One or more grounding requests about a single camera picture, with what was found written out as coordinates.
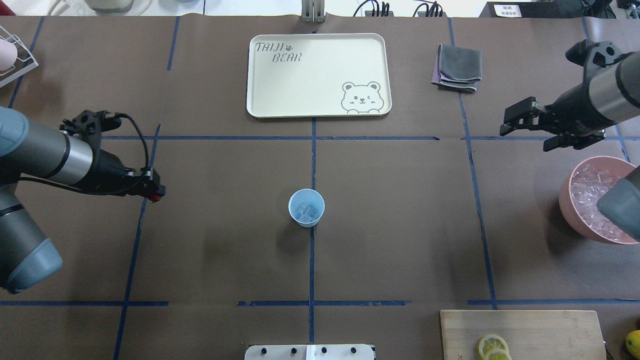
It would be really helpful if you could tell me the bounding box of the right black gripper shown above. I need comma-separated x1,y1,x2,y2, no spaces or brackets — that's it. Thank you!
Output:
499,84,608,152

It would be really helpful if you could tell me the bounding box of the aluminium frame post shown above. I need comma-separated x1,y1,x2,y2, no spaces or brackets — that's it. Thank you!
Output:
301,0,326,24

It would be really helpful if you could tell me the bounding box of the cream bear serving tray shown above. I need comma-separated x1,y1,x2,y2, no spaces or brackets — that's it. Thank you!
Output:
246,33,393,119

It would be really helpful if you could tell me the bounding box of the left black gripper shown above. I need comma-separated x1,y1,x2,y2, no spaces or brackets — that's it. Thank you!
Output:
87,150,166,198

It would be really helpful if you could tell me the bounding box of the bamboo cutting board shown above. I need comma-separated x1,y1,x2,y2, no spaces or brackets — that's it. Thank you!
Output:
439,309,606,360

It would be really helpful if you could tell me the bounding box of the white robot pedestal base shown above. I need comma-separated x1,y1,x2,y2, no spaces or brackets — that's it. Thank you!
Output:
244,343,377,360

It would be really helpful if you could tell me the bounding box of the pink bowl of ice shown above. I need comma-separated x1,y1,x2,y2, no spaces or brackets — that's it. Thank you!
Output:
558,156,639,245

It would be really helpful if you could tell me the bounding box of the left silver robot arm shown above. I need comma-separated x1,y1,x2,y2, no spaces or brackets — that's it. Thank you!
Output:
1,107,166,294

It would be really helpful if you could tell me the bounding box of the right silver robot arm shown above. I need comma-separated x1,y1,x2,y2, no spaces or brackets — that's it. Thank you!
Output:
499,43,639,152

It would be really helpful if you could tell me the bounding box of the light blue plastic cup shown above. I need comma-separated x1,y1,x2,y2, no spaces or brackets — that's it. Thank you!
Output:
287,188,325,228

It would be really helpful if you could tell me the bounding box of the yellow lemon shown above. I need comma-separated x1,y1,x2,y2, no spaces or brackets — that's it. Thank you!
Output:
624,330,640,360

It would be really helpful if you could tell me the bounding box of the pink cup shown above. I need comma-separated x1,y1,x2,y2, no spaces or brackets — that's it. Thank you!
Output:
0,38,18,72

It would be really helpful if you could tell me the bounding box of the lemon slices stack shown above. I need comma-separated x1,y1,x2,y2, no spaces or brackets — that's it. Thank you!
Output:
477,333,512,360

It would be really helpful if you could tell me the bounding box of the folded grey cloth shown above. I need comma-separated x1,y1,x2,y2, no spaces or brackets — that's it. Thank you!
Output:
431,43,483,94

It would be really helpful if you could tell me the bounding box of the white wire cup rack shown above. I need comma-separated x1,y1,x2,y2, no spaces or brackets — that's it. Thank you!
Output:
0,27,39,88

